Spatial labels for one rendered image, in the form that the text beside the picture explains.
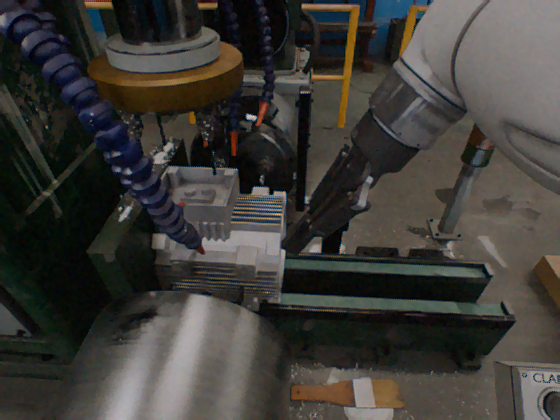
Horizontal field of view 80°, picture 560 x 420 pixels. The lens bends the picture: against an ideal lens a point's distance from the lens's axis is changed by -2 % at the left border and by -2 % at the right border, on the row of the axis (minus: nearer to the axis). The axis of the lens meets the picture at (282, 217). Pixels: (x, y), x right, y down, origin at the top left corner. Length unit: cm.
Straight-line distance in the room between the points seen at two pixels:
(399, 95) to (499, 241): 78
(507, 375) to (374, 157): 30
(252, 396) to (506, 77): 31
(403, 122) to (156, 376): 33
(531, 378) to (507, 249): 63
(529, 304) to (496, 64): 78
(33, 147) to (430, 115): 49
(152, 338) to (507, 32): 35
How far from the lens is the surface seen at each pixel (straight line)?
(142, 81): 39
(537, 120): 21
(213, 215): 51
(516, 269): 104
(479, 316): 71
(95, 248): 48
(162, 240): 55
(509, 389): 50
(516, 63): 23
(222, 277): 54
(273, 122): 72
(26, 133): 55
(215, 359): 34
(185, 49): 41
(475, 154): 89
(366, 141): 38
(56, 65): 25
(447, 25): 34
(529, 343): 90
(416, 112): 36
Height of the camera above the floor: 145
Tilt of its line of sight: 41 degrees down
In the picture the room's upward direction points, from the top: straight up
